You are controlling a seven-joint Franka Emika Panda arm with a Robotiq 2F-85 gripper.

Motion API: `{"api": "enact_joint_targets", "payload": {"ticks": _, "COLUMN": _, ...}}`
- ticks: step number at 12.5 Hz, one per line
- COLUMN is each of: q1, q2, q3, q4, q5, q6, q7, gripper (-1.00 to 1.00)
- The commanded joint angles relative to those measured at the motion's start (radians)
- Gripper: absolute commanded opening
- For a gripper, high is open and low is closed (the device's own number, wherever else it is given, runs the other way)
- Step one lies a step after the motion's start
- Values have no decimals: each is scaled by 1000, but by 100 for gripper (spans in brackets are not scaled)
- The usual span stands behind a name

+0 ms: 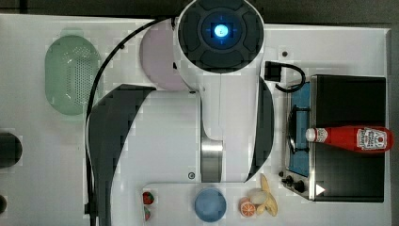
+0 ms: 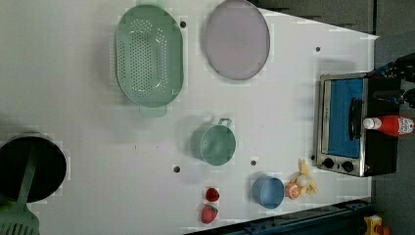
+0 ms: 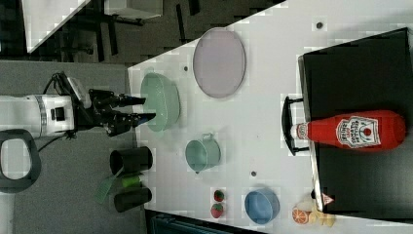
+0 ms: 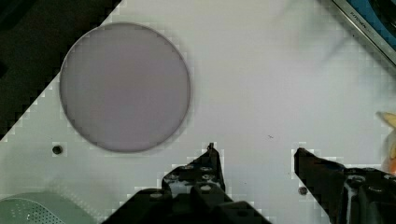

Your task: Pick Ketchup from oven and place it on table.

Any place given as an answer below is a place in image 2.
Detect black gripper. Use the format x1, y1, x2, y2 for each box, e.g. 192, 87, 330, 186
365, 53, 415, 108

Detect red ketchup bottle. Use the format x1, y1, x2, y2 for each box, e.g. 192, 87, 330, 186
362, 116, 414, 137

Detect silver toaster oven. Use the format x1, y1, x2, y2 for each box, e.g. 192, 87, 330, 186
315, 73, 400, 177

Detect toy peeled banana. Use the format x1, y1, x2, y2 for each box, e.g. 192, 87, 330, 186
291, 160, 317, 196

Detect yellow red button box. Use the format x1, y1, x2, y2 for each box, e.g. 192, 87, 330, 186
364, 214, 391, 235

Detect toy orange half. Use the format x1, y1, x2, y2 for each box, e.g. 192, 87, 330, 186
285, 183, 300, 200

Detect purple round plate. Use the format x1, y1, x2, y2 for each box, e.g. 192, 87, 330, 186
204, 0, 270, 80

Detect blue cup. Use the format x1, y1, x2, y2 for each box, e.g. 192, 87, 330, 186
252, 175, 285, 210

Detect green mug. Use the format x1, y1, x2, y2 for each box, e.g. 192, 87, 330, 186
190, 117, 237, 166

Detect upper toy strawberry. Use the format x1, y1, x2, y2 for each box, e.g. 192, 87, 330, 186
206, 188, 220, 202

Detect toy strawberry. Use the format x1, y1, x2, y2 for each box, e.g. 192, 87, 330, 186
206, 188, 220, 202
201, 205, 218, 224

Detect lower toy strawberry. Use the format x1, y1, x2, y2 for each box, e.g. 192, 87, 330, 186
201, 205, 218, 224

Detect green oval colander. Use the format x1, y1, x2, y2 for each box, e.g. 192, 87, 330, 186
115, 5, 184, 118

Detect black pot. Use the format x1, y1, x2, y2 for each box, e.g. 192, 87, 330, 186
0, 133, 68, 203

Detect green slotted spatula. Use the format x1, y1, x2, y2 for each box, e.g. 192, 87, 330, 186
0, 147, 39, 235

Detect blue metal table frame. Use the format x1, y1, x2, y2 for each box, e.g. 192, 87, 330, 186
188, 200, 374, 235

